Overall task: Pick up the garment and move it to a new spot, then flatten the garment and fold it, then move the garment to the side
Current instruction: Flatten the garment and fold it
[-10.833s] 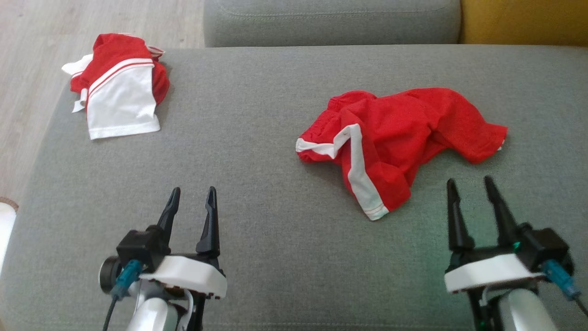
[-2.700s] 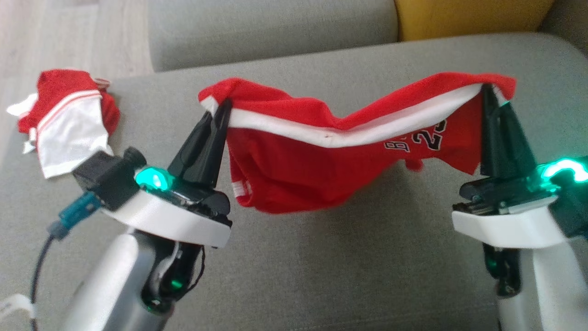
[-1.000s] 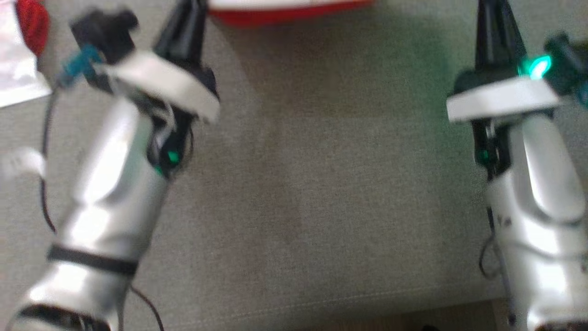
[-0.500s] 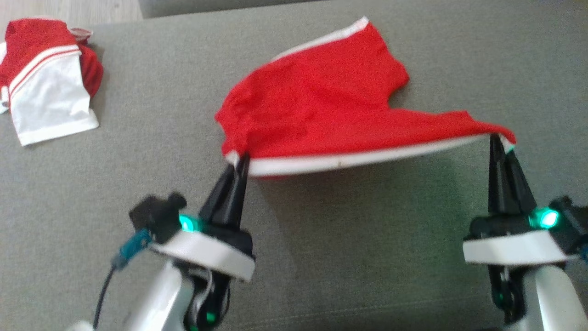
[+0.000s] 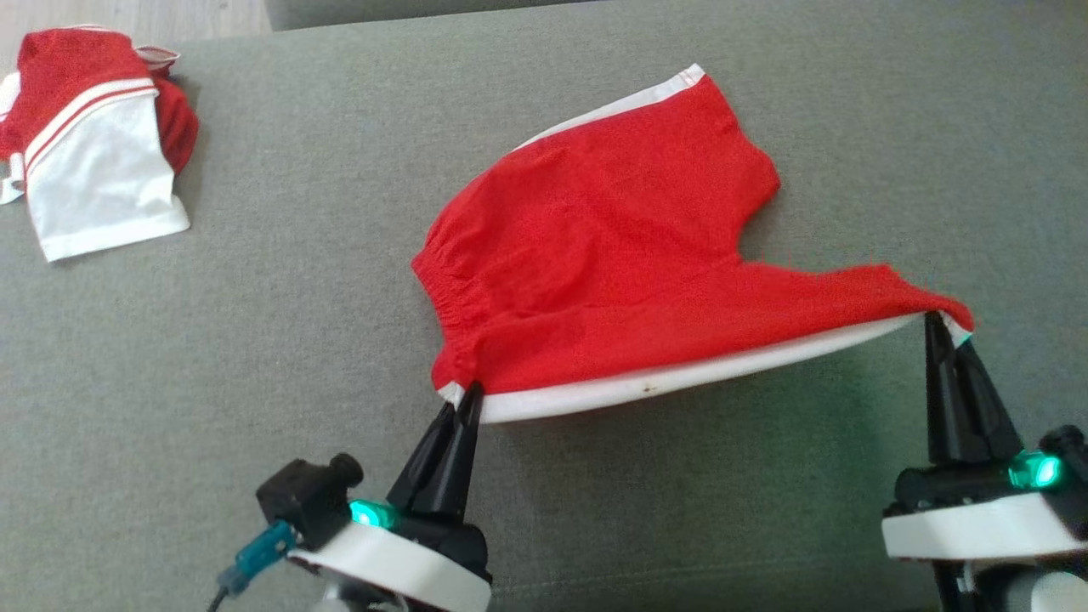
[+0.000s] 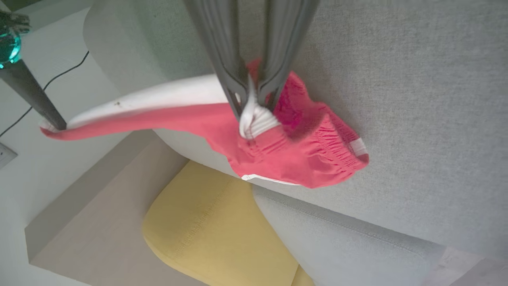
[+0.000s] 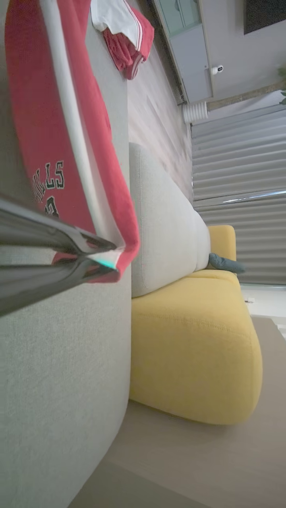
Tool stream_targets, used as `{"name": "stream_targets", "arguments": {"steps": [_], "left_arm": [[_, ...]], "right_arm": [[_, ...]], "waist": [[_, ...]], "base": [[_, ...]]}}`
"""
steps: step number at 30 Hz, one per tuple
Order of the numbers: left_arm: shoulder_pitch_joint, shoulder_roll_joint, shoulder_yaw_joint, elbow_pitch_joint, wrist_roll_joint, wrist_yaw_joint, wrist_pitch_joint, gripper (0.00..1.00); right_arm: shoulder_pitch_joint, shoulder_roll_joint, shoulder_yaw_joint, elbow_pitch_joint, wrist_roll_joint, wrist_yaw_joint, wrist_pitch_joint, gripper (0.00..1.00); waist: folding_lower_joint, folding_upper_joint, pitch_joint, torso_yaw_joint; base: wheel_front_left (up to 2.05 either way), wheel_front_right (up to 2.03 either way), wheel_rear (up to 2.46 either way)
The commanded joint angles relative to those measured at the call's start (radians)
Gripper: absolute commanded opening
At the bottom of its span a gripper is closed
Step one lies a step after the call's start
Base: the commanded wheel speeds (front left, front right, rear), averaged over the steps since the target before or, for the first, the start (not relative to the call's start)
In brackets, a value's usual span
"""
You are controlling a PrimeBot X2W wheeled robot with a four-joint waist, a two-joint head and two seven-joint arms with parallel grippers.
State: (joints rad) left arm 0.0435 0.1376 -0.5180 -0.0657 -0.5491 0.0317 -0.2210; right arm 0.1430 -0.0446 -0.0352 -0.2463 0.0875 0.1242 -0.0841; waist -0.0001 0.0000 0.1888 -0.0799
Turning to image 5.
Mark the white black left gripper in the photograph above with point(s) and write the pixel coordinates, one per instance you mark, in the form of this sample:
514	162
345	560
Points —
408	561

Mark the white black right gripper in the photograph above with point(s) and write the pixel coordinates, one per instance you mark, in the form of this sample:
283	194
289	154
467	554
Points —
969	527

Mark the red shorts white stripe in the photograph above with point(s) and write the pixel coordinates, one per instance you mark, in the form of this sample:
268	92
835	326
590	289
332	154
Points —
612	255

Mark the red shirt white sleeves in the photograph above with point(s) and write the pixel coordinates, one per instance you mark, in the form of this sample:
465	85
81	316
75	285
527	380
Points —
93	178

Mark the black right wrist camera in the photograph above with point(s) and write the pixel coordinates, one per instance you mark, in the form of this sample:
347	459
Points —
1069	446

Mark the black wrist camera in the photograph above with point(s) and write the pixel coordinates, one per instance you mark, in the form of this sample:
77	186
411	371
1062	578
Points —
1069	446
306	497

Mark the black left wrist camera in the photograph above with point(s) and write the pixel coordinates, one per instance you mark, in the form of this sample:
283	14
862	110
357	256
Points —
306	497

